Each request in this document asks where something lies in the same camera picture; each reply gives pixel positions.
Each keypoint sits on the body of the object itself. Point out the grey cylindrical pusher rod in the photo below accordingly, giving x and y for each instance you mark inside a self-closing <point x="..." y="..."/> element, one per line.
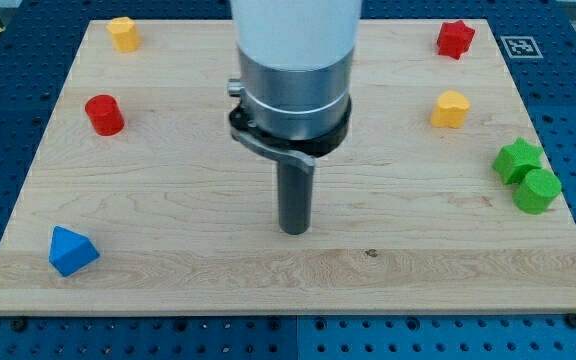
<point x="295" y="188"/>

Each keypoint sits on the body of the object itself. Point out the red cylinder block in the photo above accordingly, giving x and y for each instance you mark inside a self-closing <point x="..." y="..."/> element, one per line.
<point x="104" y="114"/>

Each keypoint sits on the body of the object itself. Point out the black tool mount with clamp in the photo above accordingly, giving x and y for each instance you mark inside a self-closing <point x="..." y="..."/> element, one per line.
<point x="297" y="153"/>

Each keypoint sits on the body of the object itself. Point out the green cylinder block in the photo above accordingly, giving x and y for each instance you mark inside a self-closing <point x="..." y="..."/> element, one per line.
<point x="538" y="189"/>

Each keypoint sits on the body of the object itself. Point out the blue triangular prism block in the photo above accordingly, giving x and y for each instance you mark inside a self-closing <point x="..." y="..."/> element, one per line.
<point x="70" y="251"/>

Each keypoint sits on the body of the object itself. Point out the yellow hexagon block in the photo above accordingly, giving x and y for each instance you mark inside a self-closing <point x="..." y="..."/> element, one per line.
<point x="124" y="34"/>

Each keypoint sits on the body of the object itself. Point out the light wooden board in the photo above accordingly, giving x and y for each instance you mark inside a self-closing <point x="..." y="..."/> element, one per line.
<point x="407" y="218"/>

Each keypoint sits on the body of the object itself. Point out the yellow heart block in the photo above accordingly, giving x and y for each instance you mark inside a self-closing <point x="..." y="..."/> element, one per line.
<point x="450" y="110"/>

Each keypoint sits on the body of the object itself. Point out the white fiducial marker tag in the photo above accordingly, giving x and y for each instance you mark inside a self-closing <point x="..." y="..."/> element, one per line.
<point x="521" y="47"/>

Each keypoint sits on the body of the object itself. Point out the red star block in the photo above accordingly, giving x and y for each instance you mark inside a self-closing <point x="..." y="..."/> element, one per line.
<point x="454" y="39"/>

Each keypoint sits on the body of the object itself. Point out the green star block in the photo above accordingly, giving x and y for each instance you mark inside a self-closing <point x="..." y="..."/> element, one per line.
<point x="515" y="160"/>

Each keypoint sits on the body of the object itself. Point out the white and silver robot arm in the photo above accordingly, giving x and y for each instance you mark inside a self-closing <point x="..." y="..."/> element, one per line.
<point x="295" y="61"/>

